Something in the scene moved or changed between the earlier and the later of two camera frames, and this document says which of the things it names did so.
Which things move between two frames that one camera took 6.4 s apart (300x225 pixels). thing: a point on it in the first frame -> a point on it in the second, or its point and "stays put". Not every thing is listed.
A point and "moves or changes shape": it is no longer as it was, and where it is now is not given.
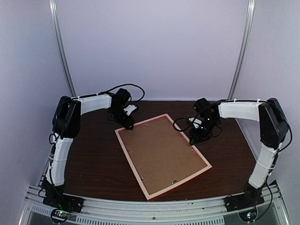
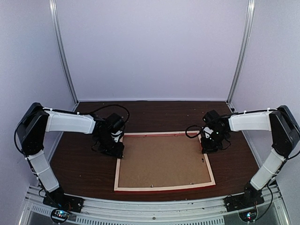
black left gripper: [127, 123] -> [116, 152]
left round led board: [60, 215] stays put
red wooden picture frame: [206, 162] -> [136, 189]
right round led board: [249, 215] stays put
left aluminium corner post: [53, 14] stays put
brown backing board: [161, 155] moves or changes shape
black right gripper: [198, 137] -> [206, 149]
